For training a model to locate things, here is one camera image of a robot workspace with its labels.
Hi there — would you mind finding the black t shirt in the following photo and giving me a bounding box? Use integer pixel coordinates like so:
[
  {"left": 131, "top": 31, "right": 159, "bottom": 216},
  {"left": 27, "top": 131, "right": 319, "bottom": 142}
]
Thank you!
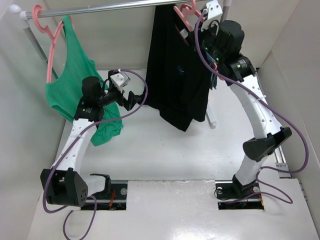
[{"left": 145, "top": 4, "right": 212, "bottom": 132}]

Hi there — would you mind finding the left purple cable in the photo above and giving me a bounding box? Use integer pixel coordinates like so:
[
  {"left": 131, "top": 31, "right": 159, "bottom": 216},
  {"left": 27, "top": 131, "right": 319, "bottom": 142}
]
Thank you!
[{"left": 42, "top": 67, "right": 149, "bottom": 240}]

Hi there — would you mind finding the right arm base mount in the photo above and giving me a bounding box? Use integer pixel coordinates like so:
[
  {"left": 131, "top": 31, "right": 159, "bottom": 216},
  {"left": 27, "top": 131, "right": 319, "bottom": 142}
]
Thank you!
[{"left": 214, "top": 180, "right": 264, "bottom": 210}]

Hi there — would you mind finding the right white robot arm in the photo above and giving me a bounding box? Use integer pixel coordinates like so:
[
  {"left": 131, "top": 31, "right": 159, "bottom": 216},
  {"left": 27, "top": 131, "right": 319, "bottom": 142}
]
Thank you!
[{"left": 199, "top": 20, "right": 292, "bottom": 197}]

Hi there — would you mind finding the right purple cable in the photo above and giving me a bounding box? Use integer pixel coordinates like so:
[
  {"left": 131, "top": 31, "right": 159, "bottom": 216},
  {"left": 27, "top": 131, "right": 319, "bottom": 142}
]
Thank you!
[{"left": 194, "top": 8, "right": 310, "bottom": 206}]

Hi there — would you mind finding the green tank top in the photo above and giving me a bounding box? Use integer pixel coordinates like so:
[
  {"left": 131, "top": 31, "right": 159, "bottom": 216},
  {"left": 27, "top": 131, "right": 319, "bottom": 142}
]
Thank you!
[{"left": 46, "top": 15, "right": 123, "bottom": 147}]

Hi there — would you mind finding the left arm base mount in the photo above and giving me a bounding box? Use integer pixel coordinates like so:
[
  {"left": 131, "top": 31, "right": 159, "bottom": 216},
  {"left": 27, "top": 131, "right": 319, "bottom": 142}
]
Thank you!
[{"left": 84, "top": 173, "right": 128, "bottom": 211}]

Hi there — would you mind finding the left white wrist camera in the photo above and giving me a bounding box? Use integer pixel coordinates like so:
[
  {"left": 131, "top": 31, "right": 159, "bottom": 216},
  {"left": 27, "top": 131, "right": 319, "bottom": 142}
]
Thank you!
[{"left": 109, "top": 71, "right": 131, "bottom": 93}]

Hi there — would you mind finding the metal clothes rack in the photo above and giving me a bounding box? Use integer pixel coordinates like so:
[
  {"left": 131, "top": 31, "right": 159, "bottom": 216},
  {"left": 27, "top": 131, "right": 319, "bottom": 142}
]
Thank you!
[{"left": 8, "top": 0, "right": 232, "bottom": 129}]

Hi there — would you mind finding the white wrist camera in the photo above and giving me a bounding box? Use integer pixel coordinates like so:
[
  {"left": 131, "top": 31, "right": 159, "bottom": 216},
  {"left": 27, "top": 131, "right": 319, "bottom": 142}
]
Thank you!
[
  {"left": 109, "top": 71, "right": 131, "bottom": 93},
  {"left": 200, "top": 0, "right": 223, "bottom": 32}
]

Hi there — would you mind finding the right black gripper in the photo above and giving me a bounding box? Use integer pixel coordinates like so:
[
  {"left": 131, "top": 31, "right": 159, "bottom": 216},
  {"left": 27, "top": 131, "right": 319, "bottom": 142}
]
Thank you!
[{"left": 188, "top": 18, "right": 224, "bottom": 63}]

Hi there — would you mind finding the pink hanger with tank top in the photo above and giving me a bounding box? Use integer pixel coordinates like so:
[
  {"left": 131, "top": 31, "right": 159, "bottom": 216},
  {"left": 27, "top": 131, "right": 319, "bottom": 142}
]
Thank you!
[{"left": 31, "top": 4, "right": 76, "bottom": 85}]

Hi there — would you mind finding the blue denim garment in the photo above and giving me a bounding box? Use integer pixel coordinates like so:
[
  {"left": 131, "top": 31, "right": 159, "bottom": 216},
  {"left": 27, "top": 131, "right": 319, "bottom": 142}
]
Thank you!
[{"left": 205, "top": 51, "right": 217, "bottom": 90}]

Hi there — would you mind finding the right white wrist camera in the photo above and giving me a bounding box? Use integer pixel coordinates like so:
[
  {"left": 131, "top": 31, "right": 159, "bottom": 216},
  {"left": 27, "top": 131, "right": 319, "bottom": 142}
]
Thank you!
[{"left": 200, "top": 0, "right": 223, "bottom": 32}]

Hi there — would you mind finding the purple cable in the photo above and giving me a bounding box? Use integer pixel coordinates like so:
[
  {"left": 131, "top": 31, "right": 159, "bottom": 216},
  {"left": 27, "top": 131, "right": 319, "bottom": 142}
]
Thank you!
[
  {"left": 194, "top": 8, "right": 310, "bottom": 206},
  {"left": 42, "top": 67, "right": 149, "bottom": 240}
]

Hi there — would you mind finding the aluminium rail right side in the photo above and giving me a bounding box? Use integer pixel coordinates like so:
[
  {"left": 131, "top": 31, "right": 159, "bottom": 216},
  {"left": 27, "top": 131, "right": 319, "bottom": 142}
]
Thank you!
[{"left": 274, "top": 146, "right": 292, "bottom": 179}]

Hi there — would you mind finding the pink hanger with denim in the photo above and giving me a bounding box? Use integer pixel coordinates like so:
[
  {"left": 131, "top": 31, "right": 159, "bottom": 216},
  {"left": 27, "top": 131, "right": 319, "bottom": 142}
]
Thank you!
[{"left": 211, "top": 61, "right": 218, "bottom": 72}]

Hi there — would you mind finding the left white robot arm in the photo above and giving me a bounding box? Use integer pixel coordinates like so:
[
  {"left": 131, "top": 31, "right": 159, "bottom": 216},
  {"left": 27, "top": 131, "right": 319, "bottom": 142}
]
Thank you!
[{"left": 40, "top": 71, "right": 139, "bottom": 209}]

